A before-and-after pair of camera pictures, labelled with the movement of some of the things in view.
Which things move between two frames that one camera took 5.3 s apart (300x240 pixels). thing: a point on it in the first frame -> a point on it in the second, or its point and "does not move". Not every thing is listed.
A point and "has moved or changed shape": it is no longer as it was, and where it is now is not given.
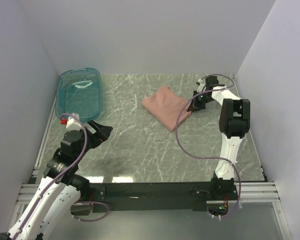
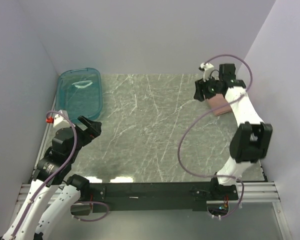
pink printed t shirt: x=165 y=106 has moved or changed shape
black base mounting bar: x=194 y=196 does not move
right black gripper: x=195 y=105 -> x=201 y=85
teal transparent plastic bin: x=79 y=91 does not move
